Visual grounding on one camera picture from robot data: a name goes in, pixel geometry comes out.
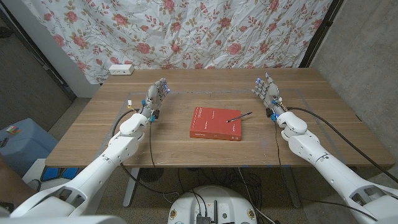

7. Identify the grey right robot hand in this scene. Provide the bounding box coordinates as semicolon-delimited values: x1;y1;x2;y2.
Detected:
251;72;287;118

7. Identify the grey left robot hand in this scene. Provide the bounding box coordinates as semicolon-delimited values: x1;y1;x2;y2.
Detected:
139;77;171;121

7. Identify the black mechanical pencil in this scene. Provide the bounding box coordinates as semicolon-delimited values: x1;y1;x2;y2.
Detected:
226;111;253;123

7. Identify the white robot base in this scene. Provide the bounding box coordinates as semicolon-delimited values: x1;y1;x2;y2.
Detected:
167;185;258;224

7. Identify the white power strip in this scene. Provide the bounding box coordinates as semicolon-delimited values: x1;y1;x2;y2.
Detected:
108;63;135;76

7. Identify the red book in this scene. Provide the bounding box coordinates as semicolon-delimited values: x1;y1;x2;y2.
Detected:
189;106;243;142

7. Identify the floral backdrop cloth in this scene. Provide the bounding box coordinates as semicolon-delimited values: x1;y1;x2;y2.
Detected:
21;0;333;85

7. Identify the black round floor object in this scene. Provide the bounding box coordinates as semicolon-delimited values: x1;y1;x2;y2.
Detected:
138;167;165;183

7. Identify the black backdrop stand pole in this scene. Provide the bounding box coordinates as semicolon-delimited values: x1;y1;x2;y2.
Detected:
298;0;345;68

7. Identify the white table leg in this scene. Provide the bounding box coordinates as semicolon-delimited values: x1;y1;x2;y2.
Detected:
123;167;141;208

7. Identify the grey table leg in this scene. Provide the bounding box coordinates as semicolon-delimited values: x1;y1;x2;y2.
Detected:
281;167;302;208

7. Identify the grey-blue storage box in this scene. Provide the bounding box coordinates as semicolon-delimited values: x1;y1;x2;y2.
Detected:
0;118;59;178

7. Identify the person's leg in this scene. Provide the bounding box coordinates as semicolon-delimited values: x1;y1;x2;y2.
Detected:
0;154;39;213

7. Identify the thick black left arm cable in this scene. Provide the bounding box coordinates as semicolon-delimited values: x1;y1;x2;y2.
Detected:
111;108;182;196

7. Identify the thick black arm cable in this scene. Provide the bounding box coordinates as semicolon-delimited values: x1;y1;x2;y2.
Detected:
111;108;182;196
287;106;398;184

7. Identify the thin black left wrist cable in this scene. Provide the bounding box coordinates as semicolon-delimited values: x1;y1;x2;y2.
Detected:
149;121;157;169

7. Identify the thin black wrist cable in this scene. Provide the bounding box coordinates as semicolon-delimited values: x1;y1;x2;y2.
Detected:
273;119;379;222
149;121;157;169

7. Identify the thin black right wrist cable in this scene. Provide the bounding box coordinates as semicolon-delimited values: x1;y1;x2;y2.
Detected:
273;119;379;222

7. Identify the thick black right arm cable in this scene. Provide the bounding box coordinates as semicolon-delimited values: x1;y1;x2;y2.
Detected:
287;106;398;184

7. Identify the white floor cable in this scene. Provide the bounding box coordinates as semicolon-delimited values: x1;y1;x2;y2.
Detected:
238;167;276;224

